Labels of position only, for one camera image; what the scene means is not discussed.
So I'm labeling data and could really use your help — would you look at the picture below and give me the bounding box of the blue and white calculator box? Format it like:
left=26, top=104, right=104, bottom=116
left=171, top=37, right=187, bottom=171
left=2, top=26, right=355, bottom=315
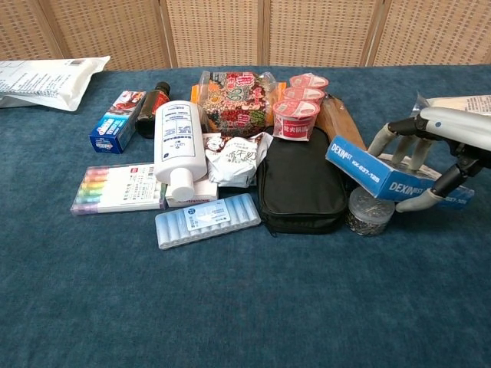
left=325, top=133, right=476, bottom=210

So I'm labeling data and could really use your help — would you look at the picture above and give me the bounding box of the white crumpled snack packet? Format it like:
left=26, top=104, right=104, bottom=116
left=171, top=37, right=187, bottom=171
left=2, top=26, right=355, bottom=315
left=203, top=131, right=275, bottom=189

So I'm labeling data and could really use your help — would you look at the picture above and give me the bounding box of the highlighter pen pack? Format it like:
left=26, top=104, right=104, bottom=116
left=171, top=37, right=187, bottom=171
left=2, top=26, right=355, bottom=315
left=70, top=162, right=167, bottom=216

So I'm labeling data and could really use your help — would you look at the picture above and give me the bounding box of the red lidded snack cup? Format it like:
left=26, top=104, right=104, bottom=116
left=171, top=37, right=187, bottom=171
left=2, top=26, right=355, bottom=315
left=288, top=73, right=331, bottom=91
left=272, top=98, right=321, bottom=143
left=281, top=86, right=328, bottom=105

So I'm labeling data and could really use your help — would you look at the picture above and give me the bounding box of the blue table mat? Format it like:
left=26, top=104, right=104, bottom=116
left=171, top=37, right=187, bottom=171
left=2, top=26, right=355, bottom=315
left=0, top=63, right=491, bottom=368

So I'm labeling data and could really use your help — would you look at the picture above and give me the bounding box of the long brown package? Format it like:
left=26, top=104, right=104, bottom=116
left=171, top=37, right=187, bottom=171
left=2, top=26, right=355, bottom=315
left=315, top=94, right=367, bottom=152

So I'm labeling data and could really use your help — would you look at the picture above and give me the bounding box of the small white red box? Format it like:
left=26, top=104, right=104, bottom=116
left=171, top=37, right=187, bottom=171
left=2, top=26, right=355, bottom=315
left=164, top=177, right=220, bottom=209

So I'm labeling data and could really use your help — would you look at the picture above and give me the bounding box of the large white plastic bag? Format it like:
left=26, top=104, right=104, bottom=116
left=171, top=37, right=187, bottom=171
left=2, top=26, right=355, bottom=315
left=0, top=55, right=112, bottom=113

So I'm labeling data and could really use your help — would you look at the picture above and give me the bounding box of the wicker folding screen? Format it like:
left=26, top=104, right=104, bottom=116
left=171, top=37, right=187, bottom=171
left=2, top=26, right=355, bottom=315
left=0, top=0, right=491, bottom=72

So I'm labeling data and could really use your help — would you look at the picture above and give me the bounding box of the orange snack packet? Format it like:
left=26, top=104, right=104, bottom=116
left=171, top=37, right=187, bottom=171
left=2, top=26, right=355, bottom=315
left=189, top=72, right=287, bottom=113

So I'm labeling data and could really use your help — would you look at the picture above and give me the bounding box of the colourful mixed beans bag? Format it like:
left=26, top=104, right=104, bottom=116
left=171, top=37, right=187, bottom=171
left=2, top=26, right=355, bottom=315
left=198, top=71, right=278, bottom=139

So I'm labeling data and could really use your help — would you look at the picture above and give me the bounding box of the round clear clip container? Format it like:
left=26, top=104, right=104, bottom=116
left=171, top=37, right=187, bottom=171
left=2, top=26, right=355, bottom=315
left=344, top=186, right=397, bottom=237

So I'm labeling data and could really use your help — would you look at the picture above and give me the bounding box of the light blue battery pack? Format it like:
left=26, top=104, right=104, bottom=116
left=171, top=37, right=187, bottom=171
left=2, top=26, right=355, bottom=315
left=154, top=192, right=262, bottom=251

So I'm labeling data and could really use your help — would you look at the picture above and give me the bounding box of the black zip pouch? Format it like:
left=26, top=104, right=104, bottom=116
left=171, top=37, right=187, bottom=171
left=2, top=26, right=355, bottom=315
left=255, top=125, right=351, bottom=238

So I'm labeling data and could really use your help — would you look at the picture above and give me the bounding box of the blue toothpaste box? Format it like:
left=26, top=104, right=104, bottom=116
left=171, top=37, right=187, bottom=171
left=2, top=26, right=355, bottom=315
left=88, top=90, right=147, bottom=156

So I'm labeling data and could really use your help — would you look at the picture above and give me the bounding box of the large white plastic bottle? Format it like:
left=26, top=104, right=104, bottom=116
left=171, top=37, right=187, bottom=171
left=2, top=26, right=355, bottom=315
left=153, top=100, right=210, bottom=202

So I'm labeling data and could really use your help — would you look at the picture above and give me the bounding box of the dark sauce bottle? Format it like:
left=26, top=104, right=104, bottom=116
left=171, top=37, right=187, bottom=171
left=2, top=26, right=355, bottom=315
left=134, top=80, right=172, bottom=140

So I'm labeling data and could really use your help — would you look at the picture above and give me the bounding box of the white noodle bag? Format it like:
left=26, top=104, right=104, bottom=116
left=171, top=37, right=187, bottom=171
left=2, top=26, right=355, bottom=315
left=409, top=93, right=491, bottom=117

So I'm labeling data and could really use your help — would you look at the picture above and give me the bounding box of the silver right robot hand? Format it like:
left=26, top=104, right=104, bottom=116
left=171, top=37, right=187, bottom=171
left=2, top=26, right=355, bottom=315
left=366, top=106, right=491, bottom=214

